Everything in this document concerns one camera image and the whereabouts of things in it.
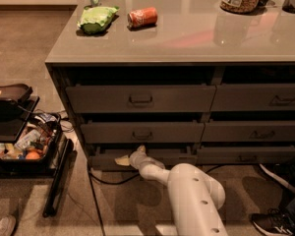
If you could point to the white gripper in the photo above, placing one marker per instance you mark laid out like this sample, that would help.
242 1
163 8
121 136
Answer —
137 158

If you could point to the drawer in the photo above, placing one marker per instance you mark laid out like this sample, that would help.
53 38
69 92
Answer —
142 132
110 159
244 155
249 131
140 99
254 97

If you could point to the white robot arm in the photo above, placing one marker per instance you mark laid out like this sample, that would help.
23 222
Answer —
195 197

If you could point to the grey drawer cabinet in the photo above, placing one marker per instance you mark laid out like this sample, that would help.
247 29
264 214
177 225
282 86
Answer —
193 43

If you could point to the black bar on floor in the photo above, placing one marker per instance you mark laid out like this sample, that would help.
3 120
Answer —
59 180

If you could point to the orange fruit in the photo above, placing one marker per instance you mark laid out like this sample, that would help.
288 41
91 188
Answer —
33 155

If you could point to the black bin of items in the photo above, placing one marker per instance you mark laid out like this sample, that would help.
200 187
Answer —
41 134

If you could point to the black tray with brown pouch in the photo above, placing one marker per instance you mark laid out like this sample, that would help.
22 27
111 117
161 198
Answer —
16 106

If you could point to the white sneaker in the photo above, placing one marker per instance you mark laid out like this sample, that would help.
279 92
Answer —
7 225

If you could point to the green chip bag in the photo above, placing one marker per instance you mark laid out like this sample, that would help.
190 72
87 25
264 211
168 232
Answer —
96 19

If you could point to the orange soda can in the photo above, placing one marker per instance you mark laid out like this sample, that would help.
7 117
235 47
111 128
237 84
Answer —
142 18

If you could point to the black sneaker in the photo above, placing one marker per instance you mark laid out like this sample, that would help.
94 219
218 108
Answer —
273 223
280 174

